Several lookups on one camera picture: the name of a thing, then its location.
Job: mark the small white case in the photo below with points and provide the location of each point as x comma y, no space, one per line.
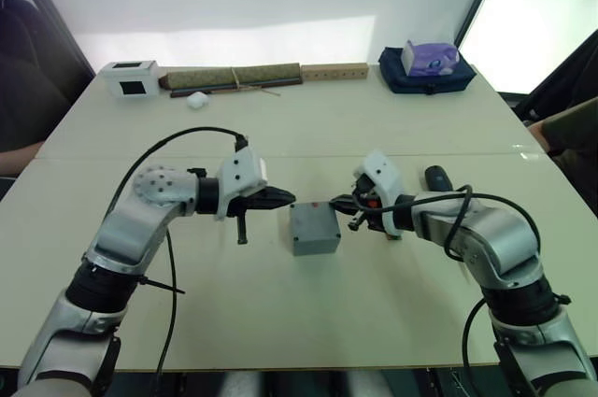
196,101

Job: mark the white box with black squares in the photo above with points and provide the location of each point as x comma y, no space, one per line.
131,79

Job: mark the person in dark clothes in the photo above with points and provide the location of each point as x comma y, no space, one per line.
28,89

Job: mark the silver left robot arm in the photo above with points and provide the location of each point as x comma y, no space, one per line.
121,229

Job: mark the navy blue bag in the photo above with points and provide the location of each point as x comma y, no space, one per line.
420,81

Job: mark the black electric screwdriver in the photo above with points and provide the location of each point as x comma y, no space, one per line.
439,177

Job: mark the grey plastic box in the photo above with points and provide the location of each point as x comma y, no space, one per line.
313,229

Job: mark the person in olive shirt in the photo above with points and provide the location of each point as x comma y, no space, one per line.
574,131

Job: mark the black zip tie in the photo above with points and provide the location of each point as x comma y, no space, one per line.
161,287

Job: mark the purple tissue pack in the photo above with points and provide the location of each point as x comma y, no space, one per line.
432,58

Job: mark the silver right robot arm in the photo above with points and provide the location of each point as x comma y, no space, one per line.
504,238

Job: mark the black chair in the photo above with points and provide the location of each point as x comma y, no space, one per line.
560,79

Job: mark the dark wooden stick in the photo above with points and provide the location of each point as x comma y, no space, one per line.
210,90

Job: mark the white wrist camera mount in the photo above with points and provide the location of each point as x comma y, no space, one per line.
385,177
240,168

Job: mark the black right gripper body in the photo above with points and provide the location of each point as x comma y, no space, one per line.
369,208

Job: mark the green rolled mat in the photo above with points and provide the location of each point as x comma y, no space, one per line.
224,75

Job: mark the wooden block with holes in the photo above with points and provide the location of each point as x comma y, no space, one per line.
334,72

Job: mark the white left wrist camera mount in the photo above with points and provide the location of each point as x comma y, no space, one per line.
240,168

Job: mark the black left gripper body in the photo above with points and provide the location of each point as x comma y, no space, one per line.
254,203

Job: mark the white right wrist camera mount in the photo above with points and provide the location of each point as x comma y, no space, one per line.
385,177

